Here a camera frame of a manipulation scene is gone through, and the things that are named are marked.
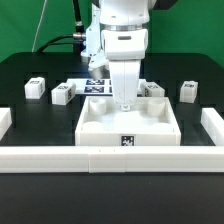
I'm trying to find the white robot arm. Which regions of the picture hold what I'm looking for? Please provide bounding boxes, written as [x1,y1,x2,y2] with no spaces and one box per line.
[82,0,178,111]

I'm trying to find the white square tabletop part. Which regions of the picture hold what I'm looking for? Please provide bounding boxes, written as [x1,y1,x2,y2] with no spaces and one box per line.
[75,96,181,146]

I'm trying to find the white thin cable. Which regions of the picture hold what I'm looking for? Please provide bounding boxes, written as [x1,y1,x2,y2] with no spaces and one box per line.
[31,0,48,53]

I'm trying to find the fiducial marker sheet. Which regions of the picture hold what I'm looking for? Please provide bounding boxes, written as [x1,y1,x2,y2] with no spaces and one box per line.
[65,78,148,95]

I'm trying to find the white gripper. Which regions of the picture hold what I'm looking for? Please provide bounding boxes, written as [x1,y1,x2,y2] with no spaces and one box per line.
[101,29,148,111]

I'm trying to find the green backdrop curtain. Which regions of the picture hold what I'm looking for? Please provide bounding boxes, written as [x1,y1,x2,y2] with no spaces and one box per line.
[0,0,224,67]

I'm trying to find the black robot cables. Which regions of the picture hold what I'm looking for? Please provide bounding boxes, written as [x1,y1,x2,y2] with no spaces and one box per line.
[35,0,88,54]

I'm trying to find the white U-shaped fence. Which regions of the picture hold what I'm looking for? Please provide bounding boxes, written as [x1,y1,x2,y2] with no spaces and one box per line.
[0,107,224,173]

